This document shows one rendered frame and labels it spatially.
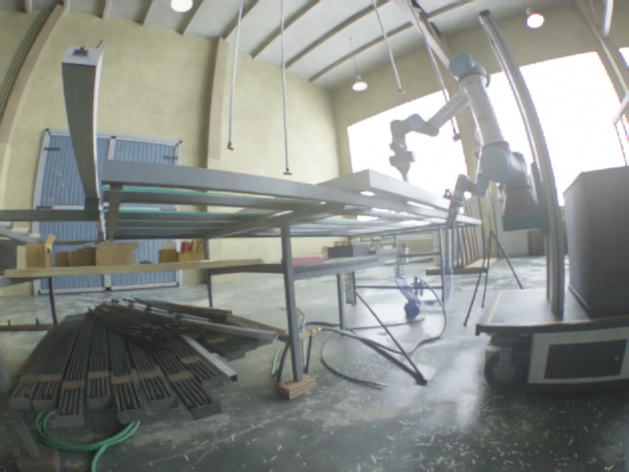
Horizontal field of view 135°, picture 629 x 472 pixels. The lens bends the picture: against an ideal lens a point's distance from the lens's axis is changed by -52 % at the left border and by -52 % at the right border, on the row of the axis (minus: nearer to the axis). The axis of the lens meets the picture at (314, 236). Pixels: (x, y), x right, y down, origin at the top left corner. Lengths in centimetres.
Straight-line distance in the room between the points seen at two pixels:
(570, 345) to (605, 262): 32
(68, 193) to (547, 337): 772
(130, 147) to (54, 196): 239
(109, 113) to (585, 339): 864
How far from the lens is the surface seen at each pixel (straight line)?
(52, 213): 87
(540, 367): 113
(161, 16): 1022
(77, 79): 33
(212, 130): 812
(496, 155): 95
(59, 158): 765
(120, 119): 806
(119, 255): 146
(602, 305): 117
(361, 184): 98
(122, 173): 58
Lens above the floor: 65
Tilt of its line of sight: 4 degrees up
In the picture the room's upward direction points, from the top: 4 degrees counter-clockwise
